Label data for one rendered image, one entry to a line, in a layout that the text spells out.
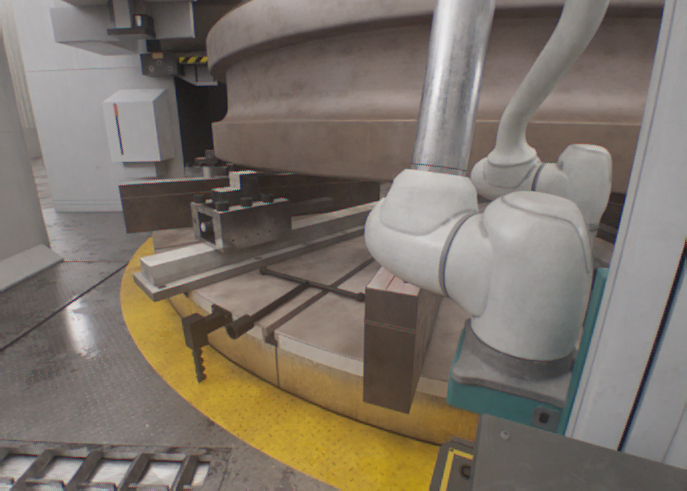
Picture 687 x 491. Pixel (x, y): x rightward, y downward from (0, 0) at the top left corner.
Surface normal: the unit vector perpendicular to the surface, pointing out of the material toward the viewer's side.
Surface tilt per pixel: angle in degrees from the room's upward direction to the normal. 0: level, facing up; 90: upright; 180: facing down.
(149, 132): 90
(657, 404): 90
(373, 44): 90
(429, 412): 90
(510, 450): 0
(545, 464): 0
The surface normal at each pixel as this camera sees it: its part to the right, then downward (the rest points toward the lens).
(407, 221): -0.72, -0.03
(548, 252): -0.21, 0.00
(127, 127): 0.01, 0.29
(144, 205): 0.40, 0.27
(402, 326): -0.37, 0.28
